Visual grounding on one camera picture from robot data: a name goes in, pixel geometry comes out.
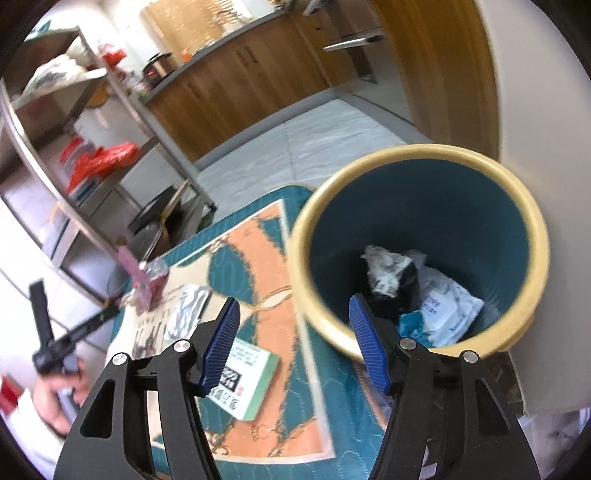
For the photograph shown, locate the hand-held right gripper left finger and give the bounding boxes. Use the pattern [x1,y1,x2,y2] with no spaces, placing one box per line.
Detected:
[53,295,242,480]

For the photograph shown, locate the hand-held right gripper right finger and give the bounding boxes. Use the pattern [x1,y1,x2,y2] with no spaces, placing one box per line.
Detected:
[348,293,541,480]

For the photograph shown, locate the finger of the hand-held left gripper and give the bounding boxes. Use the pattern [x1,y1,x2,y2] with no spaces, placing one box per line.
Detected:
[69,305,124,344]

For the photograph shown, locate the blue face mask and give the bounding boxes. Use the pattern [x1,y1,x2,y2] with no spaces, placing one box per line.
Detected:
[398,310,437,349]

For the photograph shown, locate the black plastic bag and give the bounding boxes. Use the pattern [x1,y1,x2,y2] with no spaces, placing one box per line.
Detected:
[369,258,426,320]

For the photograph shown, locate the clear white plastic bag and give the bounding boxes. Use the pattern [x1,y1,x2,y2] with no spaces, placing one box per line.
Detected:
[362,246,414,296]

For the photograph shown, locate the white grey mailing bag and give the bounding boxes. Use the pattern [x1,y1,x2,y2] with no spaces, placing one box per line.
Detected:
[416,265,485,347]

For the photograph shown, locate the teal bin with yellow rim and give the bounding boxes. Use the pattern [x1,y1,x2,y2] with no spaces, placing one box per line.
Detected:
[287,144,551,363]

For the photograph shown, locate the person's left hand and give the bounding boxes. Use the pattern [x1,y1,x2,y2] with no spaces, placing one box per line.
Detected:
[34,357,89,438]

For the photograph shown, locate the white green medicine box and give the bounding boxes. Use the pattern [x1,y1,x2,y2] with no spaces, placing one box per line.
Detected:
[205,337,281,422]

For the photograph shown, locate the purple plastic wrapper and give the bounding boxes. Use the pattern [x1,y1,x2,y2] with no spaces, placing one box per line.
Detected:
[117,247,171,309]

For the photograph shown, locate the teal orange printed cushion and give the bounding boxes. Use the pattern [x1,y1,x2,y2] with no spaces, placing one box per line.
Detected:
[106,182,393,480]

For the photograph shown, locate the flat black box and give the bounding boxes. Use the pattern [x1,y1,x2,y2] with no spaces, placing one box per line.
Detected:
[128,187,186,232]

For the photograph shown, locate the red plastic bag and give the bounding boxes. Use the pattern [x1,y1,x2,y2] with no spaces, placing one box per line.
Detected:
[67,141,140,195]

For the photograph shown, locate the stainless steel shelf rack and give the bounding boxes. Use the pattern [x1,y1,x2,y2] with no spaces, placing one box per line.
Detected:
[0,25,218,306]

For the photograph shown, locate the white striped bag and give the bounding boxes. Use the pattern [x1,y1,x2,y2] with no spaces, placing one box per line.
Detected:
[23,55,89,94]

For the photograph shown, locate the wooden kitchen base cabinets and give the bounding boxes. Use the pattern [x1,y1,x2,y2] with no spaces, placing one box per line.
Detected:
[145,9,354,163]

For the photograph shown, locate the dark rice cooker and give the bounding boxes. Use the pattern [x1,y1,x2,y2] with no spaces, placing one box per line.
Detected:
[142,52,178,87]

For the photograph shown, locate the tall wooden cabinet panel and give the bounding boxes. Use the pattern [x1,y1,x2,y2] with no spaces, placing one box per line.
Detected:
[369,0,502,162]

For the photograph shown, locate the built-in steel oven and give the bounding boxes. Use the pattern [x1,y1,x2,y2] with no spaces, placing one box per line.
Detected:
[322,25,416,126]

